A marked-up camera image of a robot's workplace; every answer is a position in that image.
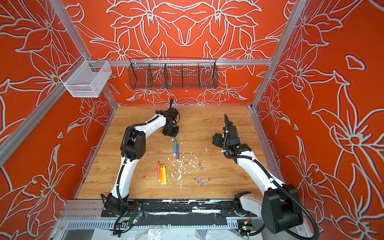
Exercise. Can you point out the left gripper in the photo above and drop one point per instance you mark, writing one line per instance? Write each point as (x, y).
(170, 129)

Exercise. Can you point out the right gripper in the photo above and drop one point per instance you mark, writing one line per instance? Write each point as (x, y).
(227, 132)

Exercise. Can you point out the blue pen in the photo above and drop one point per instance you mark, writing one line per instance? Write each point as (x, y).
(175, 146)

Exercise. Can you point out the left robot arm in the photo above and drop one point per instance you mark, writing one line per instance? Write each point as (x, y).
(133, 148)

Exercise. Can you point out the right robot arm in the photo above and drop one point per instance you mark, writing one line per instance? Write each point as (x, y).
(280, 209)

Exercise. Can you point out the red pen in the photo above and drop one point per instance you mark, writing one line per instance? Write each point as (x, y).
(159, 172)

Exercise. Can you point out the orange pen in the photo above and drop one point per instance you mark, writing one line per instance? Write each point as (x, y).
(161, 174)

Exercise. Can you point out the yellow pen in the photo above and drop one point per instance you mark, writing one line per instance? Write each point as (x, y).
(164, 175)

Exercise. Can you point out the clear plastic bin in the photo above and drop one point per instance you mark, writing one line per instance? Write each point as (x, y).
(86, 81)

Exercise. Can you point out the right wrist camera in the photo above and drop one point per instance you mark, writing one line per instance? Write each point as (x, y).
(228, 123)

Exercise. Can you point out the black wire basket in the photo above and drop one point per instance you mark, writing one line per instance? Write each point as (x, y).
(173, 74)

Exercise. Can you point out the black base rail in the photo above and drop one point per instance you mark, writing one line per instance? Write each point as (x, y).
(221, 207)

